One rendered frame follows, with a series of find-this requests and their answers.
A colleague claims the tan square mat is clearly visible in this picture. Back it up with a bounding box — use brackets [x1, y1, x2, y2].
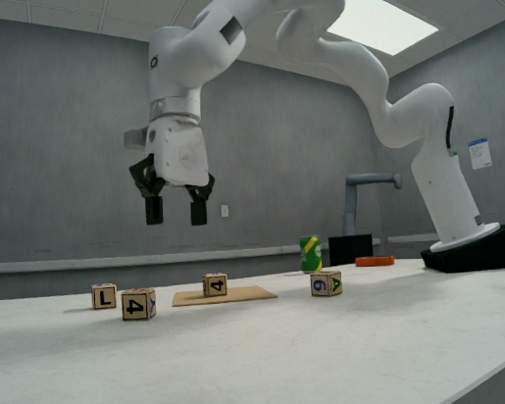
[173, 285, 278, 307]

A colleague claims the green soda can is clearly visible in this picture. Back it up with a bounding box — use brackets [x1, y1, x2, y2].
[300, 235, 322, 274]

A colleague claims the wooden alphabet block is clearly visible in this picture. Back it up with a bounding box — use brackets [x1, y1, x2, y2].
[310, 271, 342, 297]
[91, 283, 118, 311]
[121, 288, 157, 322]

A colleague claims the tan cardboard block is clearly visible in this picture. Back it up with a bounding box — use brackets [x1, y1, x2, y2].
[202, 274, 227, 297]

